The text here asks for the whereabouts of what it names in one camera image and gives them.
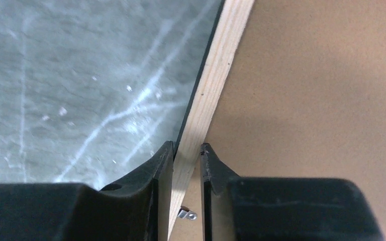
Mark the brown cardboard backing board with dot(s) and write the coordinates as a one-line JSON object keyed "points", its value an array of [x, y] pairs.
{"points": [[305, 97]]}

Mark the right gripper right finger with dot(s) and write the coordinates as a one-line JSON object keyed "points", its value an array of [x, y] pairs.
{"points": [[275, 208]]}

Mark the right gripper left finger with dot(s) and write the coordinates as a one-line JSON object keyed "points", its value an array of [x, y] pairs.
{"points": [[134, 207]]}

